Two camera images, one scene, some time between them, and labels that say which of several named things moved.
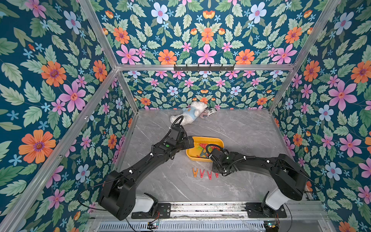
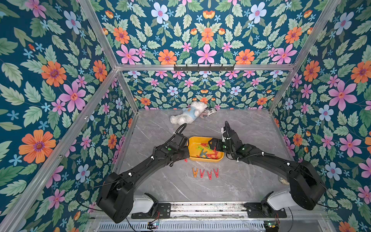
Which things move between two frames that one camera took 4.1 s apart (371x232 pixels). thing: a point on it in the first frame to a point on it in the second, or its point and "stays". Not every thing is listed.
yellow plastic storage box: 198,152 stays
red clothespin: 209,175 stays
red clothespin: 201,174 stays
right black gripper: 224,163 to 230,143
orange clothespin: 194,172 stays
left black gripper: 186,145 to 186,153
